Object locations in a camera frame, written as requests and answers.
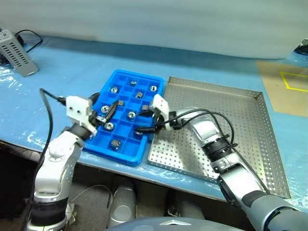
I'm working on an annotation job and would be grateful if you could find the grey vented power supply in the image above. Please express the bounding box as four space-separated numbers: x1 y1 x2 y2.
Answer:
0 28 39 78

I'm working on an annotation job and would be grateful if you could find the blue compartment tray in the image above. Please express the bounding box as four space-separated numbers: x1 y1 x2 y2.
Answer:
80 69 166 168

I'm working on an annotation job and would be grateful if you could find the black power supply cable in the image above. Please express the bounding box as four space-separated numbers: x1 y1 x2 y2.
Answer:
14 29 43 53

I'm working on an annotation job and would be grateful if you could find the grey rounded cylinder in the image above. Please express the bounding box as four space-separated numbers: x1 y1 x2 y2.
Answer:
108 184 137 228
167 199 206 220

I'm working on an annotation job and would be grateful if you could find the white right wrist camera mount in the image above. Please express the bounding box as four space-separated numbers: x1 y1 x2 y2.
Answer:
149 94 174 131

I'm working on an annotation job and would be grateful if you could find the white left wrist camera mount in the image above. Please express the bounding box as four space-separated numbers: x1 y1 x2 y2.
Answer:
65 95 98 140

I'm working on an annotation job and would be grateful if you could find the yellow tape rectangle marking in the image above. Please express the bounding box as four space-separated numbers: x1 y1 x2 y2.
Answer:
280 71 308 93

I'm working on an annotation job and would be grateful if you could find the grey blue robot torso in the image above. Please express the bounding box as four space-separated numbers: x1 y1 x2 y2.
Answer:
103 216 209 231

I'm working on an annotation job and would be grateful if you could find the white foam backdrop sheet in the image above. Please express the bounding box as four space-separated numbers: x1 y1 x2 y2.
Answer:
0 0 308 60

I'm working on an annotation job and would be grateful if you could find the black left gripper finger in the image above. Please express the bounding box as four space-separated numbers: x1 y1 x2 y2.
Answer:
105 101 119 123
89 92 101 104

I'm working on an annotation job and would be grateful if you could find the perforated metal tray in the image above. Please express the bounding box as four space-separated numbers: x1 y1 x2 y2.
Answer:
146 76 292 199

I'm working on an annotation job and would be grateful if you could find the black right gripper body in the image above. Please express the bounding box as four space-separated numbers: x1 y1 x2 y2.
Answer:
152 111 169 132

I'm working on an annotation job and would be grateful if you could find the brown table mat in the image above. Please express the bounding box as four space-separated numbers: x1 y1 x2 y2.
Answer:
255 60 308 118

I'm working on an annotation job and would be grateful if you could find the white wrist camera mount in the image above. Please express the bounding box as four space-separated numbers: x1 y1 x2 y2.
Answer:
149 94 174 131
65 95 98 140

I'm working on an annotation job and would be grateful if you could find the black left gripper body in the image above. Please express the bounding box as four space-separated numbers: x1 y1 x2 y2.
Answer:
89 110 107 128

